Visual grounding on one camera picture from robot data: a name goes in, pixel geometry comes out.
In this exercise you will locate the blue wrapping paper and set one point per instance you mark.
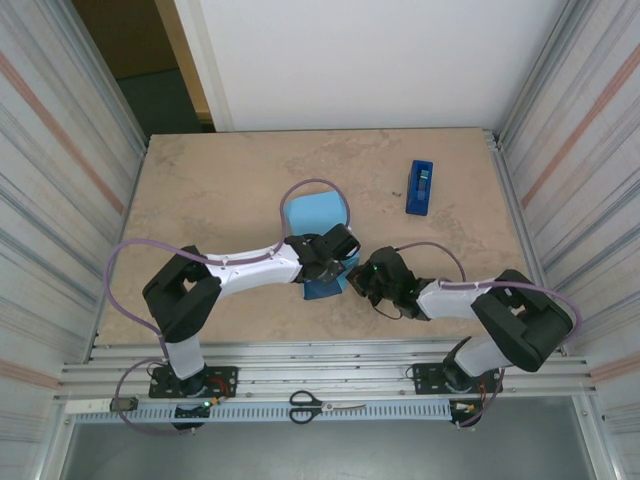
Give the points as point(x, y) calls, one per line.
point(315, 210)

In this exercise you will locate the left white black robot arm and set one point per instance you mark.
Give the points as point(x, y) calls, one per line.
point(180, 300)

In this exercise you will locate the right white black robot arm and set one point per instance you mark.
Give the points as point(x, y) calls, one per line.
point(525, 320)

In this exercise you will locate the blue tape dispenser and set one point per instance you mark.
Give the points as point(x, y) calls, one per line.
point(417, 205)

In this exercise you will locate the tape roll in dispenser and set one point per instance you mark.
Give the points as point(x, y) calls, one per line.
point(422, 181)

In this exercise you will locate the small black electronics module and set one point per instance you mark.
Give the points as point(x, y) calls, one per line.
point(192, 411)
point(462, 410)

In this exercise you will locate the tan wooden door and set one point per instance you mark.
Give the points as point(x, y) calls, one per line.
point(181, 50)

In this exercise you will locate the aluminium rail frame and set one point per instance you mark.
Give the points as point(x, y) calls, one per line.
point(325, 360)

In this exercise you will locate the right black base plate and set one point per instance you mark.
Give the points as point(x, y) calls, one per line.
point(425, 380)

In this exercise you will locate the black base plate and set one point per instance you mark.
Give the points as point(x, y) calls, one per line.
point(425, 380)
point(225, 380)

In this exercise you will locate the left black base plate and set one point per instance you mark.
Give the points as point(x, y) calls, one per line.
point(225, 380)

